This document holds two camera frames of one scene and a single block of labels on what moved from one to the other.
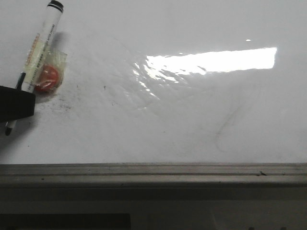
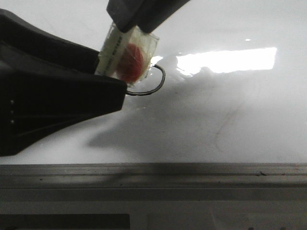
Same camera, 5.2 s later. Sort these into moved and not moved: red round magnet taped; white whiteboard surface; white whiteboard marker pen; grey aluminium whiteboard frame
Moved: red round magnet taped; white whiteboard marker pen
Not moved: white whiteboard surface; grey aluminium whiteboard frame
